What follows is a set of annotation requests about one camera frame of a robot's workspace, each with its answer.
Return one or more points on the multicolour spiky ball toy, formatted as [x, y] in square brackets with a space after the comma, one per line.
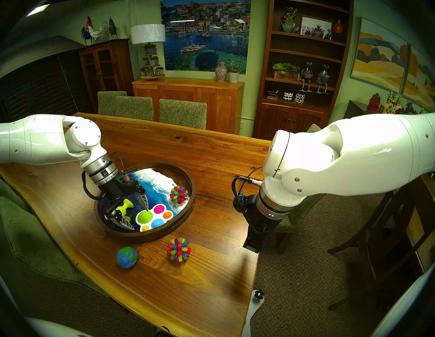
[178, 249]
[178, 194]

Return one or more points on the wooden succulent planter box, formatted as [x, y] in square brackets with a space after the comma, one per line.
[286, 72]

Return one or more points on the ceiling light panel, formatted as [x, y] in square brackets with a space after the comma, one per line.
[38, 10]

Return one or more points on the blue rooster figurine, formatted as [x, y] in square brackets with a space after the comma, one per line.
[85, 35]

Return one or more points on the black white striped cup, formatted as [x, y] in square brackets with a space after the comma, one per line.
[288, 96]

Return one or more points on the dark wooden chair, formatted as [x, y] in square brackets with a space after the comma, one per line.
[384, 237]

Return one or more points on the yellow house figurine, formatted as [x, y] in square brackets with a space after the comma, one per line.
[390, 107]

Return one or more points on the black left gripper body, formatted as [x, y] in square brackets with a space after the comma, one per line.
[114, 192]

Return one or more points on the black white circle cup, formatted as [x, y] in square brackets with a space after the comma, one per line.
[299, 98]

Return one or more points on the patterned ceramic vase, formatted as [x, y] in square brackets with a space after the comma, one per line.
[221, 72]

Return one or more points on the dark wood bookshelf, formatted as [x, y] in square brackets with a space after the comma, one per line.
[292, 115]

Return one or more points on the narrow abstract landscape painting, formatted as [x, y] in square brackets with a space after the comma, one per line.
[421, 81]

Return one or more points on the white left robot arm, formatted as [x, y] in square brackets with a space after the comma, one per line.
[40, 139]

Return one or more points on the light wood sideboard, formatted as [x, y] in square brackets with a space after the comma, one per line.
[204, 102]

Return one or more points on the black knob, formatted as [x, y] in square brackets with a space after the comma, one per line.
[259, 294]

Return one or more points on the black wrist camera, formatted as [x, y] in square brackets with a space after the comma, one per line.
[246, 204]
[131, 185]

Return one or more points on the white pop bubble toy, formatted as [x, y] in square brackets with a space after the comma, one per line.
[144, 217]

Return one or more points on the white robot base bracket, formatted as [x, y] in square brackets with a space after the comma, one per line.
[252, 316]

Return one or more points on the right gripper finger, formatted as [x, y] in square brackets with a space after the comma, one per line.
[255, 244]

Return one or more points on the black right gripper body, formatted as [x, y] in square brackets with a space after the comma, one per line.
[261, 226]

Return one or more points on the dark side table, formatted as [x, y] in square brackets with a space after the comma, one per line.
[355, 110]

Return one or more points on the dark glass door cabinet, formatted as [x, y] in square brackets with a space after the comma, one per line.
[102, 74]

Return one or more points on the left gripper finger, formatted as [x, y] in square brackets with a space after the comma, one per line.
[124, 224]
[142, 198]

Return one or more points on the red house figurine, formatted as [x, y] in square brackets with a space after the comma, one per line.
[373, 103]

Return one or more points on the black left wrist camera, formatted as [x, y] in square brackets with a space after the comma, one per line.
[131, 185]

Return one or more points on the white drum lampshade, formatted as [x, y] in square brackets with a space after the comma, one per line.
[148, 34]

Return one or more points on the standing metal frog figurine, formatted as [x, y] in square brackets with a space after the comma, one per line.
[323, 77]
[307, 74]

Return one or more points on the red jar figurine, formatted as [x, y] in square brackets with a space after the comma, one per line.
[338, 27]

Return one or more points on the frog with guitar figurine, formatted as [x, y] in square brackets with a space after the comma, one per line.
[289, 22]

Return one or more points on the dark blue bird figurine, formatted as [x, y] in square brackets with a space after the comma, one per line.
[112, 29]

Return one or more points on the lime green suction cup toy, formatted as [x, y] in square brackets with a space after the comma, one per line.
[126, 205]

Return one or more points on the framed text sign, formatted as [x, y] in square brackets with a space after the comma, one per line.
[311, 25]

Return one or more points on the white red rooster figurine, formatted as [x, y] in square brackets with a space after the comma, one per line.
[97, 32]

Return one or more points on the blue green globe ball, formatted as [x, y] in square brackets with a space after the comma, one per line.
[126, 257]

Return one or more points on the large abstract landscape painting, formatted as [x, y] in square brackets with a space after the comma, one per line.
[377, 61]

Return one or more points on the tiered succulent plant stand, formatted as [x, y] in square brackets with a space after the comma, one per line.
[151, 61]

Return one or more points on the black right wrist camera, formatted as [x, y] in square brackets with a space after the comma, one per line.
[246, 204]

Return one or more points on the small stack of books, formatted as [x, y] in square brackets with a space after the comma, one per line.
[272, 94]

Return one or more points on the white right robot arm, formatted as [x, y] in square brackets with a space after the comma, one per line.
[357, 156]

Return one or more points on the white potted plant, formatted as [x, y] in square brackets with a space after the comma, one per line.
[233, 75]

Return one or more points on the large harbour town picture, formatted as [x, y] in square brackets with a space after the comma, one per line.
[207, 44]

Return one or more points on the round wooden ocean resin tray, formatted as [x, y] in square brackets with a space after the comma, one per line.
[154, 193]

